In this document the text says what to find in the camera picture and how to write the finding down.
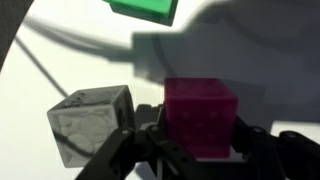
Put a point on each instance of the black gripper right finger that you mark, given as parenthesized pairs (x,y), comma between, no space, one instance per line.
(288,156)

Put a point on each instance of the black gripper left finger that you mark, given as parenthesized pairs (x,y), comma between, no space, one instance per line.
(118,155)

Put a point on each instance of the pink block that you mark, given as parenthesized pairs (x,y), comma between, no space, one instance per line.
(200,115)

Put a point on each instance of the grey translucent block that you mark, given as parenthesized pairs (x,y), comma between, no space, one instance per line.
(84,120)

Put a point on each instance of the green block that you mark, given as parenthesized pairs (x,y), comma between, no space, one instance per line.
(157,11)

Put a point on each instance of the round white table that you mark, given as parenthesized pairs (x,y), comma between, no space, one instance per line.
(266,51)

